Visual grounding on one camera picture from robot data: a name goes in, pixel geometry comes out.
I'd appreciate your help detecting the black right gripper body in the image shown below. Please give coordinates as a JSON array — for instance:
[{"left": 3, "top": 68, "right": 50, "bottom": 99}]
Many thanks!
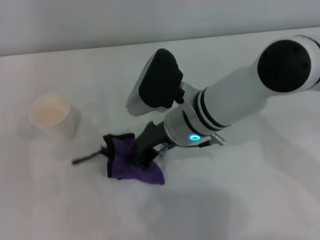
[{"left": 134, "top": 120, "right": 168, "bottom": 172}]

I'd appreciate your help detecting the purple rag with black trim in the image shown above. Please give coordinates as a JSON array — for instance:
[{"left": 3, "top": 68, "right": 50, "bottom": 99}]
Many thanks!
[{"left": 71, "top": 133, "right": 166, "bottom": 187}]

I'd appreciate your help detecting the white paper cup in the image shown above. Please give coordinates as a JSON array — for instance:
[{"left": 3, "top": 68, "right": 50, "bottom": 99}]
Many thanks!
[{"left": 28, "top": 92, "right": 82, "bottom": 141}]

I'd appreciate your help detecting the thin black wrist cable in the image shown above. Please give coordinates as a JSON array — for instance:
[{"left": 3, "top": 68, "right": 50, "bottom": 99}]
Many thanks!
[{"left": 183, "top": 139, "right": 214, "bottom": 149}]

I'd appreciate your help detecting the black white wrist camera housing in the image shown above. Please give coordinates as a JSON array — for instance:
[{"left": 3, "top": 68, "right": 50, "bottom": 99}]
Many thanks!
[{"left": 124, "top": 48, "right": 185, "bottom": 117}]

